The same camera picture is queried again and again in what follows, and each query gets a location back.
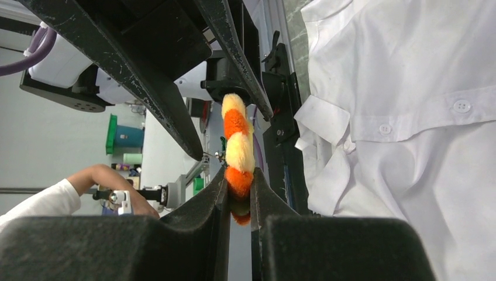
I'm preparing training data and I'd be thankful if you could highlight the white sleeved forearm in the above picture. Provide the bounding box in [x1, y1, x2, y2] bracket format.
[1, 179, 81, 232]

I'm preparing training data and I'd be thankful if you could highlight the white button shirt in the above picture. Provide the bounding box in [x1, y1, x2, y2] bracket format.
[295, 1, 495, 280]

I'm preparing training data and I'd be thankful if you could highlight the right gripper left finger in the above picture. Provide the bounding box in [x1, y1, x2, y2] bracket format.
[1, 169, 230, 280]

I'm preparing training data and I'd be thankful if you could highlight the person hand in background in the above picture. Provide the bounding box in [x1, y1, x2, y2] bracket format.
[67, 164, 160, 218]

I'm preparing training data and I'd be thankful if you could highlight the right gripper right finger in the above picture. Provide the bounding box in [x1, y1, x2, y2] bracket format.
[250, 169, 435, 280]

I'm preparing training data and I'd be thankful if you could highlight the orange yellow flower brooch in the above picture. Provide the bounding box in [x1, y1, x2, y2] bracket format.
[221, 93, 256, 226]

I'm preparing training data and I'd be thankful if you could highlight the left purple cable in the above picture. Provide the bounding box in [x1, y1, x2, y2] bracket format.
[0, 23, 57, 77]

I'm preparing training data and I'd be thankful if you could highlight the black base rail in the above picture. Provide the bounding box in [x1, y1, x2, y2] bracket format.
[262, 31, 311, 215]

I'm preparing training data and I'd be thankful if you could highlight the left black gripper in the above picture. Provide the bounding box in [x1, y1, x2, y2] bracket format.
[21, 1, 273, 160]

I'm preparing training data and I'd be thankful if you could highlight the green blue bin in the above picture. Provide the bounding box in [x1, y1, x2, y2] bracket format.
[105, 114, 144, 155]

